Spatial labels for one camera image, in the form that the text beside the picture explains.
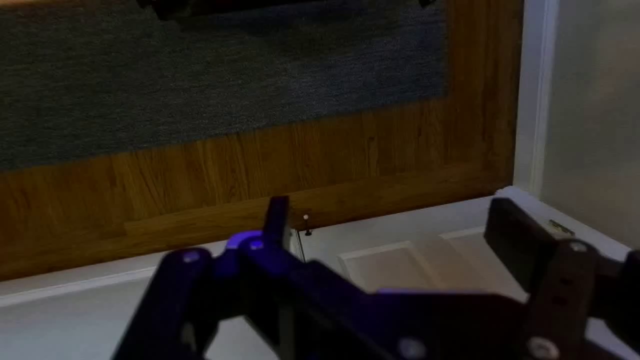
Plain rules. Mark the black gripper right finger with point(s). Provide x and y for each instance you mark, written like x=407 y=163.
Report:
x=568 y=283

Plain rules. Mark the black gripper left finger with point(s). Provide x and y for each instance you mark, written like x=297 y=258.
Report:
x=302 y=310

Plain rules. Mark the white panelled door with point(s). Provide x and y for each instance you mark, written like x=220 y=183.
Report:
x=80 y=314

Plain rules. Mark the grey carpet rug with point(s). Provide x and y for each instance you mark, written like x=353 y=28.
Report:
x=83 y=79

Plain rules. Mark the white door frame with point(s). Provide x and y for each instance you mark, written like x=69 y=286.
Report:
x=535 y=86

